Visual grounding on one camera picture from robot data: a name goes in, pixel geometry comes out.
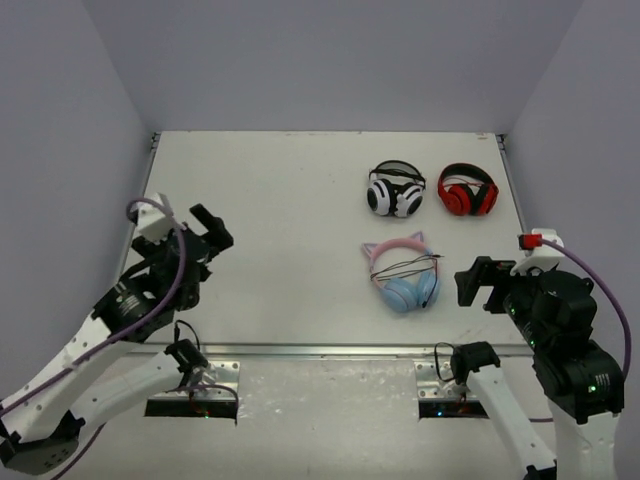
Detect metal mounting plate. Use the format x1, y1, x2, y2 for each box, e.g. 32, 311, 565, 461
414, 357, 477, 402
150, 357, 241, 402

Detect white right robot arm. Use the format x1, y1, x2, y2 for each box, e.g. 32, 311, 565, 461
450, 256, 625, 479

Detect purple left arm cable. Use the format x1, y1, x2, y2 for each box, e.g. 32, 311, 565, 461
0, 197, 236, 474

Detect metal table edge rail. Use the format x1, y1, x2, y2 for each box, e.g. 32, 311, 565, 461
130, 342, 533, 359

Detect thin black headphone cable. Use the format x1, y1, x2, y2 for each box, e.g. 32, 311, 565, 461
368, 252, 445, 309

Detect red black headphones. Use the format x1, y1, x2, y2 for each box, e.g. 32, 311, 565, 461
437, 163, 499, 216

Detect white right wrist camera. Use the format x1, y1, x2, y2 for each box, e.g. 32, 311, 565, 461
510, 228, 565, 276

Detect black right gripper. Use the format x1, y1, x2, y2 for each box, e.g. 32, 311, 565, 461
454, 256, 548, 351

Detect pink blue cat-ear headphones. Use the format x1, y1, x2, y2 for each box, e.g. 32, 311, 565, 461
361, 231, 441, 314

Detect white black headphones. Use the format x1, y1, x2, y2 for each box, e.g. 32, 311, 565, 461
366, 159, 427, 218

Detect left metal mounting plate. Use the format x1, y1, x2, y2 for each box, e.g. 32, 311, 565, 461
150, 357, 241, 402

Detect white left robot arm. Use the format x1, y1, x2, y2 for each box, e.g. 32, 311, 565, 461
1, 199, 234, 478

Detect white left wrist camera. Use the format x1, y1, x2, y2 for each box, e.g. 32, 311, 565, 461
130, 193, 173, 243

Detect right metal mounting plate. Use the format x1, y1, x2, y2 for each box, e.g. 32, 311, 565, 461
414, 357, 477, 402

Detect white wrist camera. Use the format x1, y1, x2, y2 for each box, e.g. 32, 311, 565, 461
130, 193, 173, 243
510, 228, 565, 276

